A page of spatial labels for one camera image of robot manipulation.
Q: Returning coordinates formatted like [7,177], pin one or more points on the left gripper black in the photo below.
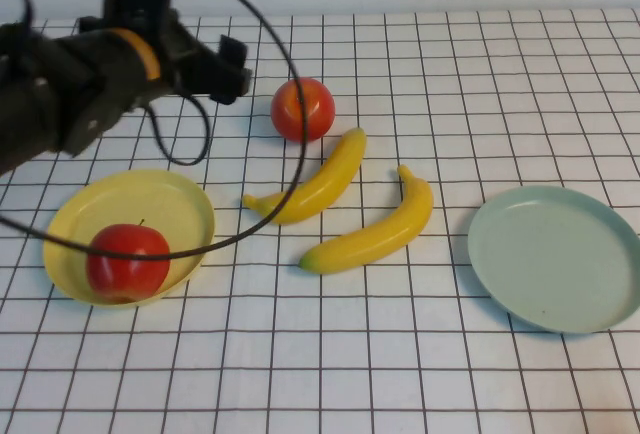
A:
[190,69]

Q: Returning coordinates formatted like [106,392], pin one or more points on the red plastic apple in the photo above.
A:
[320,109]
[130,279]

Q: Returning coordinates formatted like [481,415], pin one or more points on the yellow plastic banana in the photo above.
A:
[340,164]

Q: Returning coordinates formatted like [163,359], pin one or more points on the yellow banana green tip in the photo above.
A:
[380,239]

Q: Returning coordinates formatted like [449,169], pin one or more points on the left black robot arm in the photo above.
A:
[50,104]

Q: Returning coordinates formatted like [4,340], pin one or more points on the yellow round plastic plate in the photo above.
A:
[150,199]

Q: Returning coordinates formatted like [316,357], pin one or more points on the pale green round plate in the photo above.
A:
[550,259]

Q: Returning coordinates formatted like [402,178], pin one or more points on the white grid tablecloth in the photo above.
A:
[320,379]

